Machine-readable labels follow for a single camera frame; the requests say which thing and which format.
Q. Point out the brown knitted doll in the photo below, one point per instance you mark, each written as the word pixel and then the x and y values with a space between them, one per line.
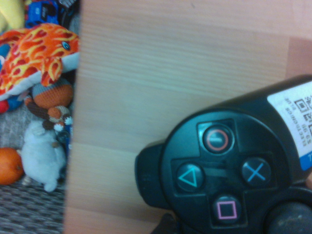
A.
pixel 53 93

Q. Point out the black gamepad with label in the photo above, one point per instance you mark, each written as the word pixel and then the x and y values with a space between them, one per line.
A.
pixel 219 158

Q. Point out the reddish wood coffee table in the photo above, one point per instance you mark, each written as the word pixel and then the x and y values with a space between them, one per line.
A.
pixel 158 73

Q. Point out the grey plush animal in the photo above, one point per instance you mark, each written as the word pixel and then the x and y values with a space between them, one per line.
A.
pixel 41 156

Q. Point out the grey wicker basket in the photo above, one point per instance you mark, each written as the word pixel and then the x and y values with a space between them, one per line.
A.
pixel 29 209

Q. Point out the blue toy car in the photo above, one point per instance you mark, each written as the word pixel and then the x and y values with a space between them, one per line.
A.
pixel 41 12

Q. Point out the yellow plush toy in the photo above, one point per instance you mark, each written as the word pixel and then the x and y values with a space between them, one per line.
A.
pixel 9 12

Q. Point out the orange toy fruit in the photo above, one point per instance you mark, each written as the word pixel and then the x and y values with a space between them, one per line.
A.
pixel 9 165

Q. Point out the orange flame shark plush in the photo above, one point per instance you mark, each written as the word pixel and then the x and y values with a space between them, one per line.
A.
pixel 36 48

